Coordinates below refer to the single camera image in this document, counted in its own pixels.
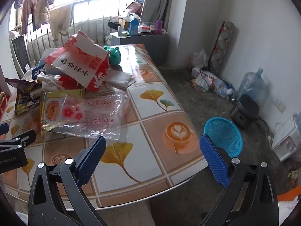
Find dark purple wrapper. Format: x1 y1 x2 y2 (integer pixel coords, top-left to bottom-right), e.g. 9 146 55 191
5 77 39 92

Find black chair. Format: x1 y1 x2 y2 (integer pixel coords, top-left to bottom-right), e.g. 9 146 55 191
11 35 30 75

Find beige hanging jacket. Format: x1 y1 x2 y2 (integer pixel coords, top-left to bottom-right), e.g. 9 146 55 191
34 0 55 25

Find scattered floor wrappers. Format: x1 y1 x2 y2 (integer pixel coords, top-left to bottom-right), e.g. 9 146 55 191
287 162 301 187

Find blue drink carton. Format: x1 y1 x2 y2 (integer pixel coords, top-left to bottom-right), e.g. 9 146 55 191
29 63 47 80

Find white shopping bag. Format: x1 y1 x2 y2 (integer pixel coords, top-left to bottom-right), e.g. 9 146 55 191
190 49 209 69

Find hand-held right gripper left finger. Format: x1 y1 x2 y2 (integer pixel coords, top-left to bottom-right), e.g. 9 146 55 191
28 135 107 226

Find white plastic bag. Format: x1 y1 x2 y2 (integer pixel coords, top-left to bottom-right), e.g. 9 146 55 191
37 72 64 91

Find metal window railing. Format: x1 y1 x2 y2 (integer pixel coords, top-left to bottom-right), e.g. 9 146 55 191
9 0 142 72

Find pink hanging garment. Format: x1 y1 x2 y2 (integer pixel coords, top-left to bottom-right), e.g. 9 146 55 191
21 0 38 35

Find yellow mooncake packet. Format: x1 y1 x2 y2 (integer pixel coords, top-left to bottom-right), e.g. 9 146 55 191
40 90 85 137

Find red plastic bag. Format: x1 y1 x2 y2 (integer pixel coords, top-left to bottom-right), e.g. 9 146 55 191
58 75 81 90

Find clear bag of snack packets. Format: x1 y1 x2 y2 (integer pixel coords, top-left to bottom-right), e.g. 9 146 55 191
191 69 211 93

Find green plastic bag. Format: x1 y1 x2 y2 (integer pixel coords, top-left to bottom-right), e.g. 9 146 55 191
103 45 122 66

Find large clear plastic bag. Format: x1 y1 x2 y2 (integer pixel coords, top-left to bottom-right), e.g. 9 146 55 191
207 72 237 99

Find clear flower-print plastic bag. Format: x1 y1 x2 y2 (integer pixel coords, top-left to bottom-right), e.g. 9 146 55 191
50 93 130 142

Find empty blue water jug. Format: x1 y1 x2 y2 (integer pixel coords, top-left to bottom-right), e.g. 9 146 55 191
236 67 266 102

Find orange box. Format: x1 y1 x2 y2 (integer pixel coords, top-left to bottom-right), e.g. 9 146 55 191
276 191 301 203

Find beige cloth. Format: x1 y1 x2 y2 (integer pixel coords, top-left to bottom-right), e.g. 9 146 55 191
50 5 72 42

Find blue plastic basket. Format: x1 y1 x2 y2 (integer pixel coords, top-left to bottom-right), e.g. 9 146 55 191
204 117 243 157

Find purple yellow snack packet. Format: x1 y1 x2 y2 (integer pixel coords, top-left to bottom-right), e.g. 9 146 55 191
14 85 43 115

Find white water dispenser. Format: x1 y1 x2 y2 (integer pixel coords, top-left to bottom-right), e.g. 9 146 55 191
271 115 301 162

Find blue detergent bottle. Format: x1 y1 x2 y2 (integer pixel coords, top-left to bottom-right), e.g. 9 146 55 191
129 19 140 36

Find grey curtain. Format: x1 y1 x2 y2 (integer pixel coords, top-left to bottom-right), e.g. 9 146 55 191
141 0 175 28

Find grey cabinet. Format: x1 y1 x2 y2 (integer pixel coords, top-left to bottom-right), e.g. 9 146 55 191
110 32 169 66

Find black rice cooker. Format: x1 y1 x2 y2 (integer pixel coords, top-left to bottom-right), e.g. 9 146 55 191
230 94 260 129

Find folded printed mat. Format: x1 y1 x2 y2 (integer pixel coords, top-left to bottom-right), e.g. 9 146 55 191
208 21 235 73

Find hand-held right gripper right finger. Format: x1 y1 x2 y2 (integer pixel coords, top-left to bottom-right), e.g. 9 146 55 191
199 134 280 226

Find white paper sheet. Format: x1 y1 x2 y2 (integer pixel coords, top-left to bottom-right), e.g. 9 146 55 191
105 70 135 89

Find red white paper bag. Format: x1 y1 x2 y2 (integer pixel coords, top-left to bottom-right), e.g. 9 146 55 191
43 31 111 92

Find small cardboard box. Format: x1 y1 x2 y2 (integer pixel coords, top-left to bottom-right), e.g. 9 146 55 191
118 18 131 30

